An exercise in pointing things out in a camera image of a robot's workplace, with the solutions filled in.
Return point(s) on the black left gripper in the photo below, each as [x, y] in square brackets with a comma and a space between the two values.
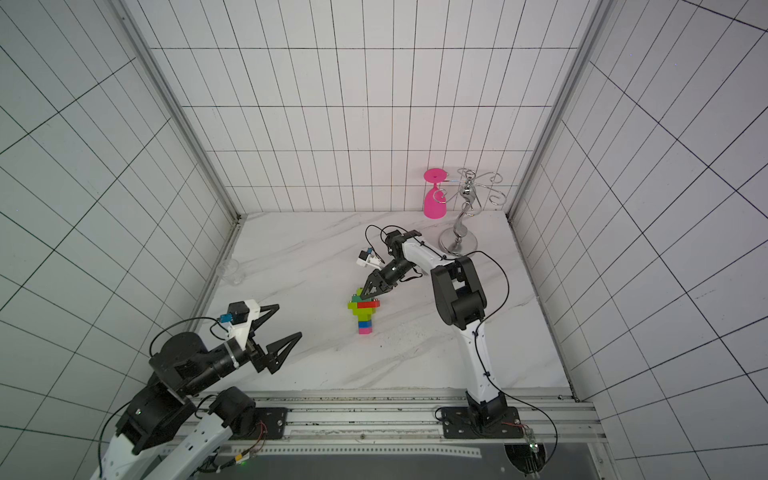
[272, 360]

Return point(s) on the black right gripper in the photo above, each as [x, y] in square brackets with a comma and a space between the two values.
[384, 277]

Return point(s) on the red lego brick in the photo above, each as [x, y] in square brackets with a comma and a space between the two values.
[369, 304]

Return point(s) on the lime long lego brick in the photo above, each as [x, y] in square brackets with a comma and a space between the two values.
[363, 312]

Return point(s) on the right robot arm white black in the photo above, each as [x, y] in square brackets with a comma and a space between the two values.
[460, 302]

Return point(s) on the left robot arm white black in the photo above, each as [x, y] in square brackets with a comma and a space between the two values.
[171, 430]

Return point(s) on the chrome glass holder stand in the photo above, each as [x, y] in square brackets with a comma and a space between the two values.
[458, 240]

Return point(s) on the pink wine glass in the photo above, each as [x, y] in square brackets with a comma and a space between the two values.
[435, 202]

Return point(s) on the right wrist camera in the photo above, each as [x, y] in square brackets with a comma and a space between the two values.
[368, 258]

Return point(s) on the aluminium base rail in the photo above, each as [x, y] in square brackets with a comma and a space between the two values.
[429, 416]

